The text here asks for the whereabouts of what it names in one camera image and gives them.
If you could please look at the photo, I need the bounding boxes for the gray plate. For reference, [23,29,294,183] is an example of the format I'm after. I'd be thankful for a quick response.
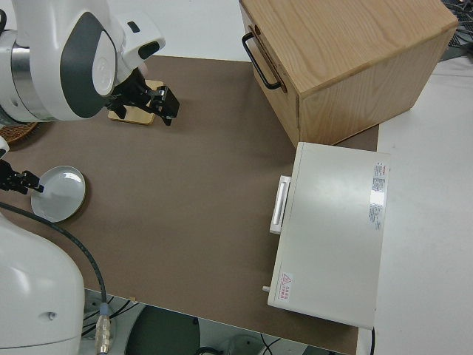
[30,165,88,224]

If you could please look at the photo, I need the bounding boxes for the brown table mat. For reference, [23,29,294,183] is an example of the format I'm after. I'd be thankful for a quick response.
[0,55,381,355]

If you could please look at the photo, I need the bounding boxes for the black arm cable with connector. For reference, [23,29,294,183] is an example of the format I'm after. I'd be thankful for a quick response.
[0,201,113,355]

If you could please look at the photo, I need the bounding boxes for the tangled black cables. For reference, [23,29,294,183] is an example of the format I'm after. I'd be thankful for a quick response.
[443,0,473,60]

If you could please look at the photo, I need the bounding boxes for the white toaster oven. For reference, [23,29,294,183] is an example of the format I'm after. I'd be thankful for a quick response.
[266,141,392,331]

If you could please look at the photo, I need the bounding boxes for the brown wicker basket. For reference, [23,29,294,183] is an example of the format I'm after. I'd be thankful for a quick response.
[0,121,40,145]

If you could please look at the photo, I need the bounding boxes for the white oven door handle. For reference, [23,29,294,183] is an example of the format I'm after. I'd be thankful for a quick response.
[268,175,293,234]

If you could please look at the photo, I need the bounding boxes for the wooden box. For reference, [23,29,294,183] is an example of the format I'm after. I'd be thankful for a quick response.
[238,0,460,146]

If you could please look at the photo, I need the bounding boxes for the dark gray round base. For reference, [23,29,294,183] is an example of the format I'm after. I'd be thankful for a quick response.
[127,305,202,355]

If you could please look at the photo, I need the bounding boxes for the small wooden block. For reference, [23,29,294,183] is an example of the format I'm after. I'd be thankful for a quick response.
[106,79,164,127]

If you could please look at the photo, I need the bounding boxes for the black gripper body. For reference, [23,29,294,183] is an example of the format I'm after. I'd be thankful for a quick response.
[107,69,153,121]
[0,159,18,192]

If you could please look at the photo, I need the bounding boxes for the black box handle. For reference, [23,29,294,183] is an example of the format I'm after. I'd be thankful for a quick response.
[241,32,283,91]

